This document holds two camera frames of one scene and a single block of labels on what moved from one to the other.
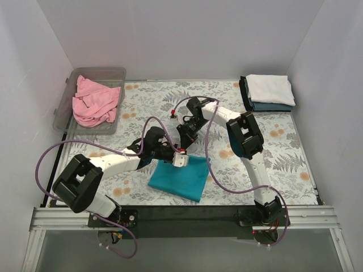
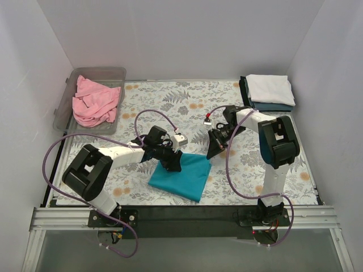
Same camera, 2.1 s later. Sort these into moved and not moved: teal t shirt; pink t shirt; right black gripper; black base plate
Moved: right black gripper
Not moved: teal t shirt; pink t shirt; black base plate
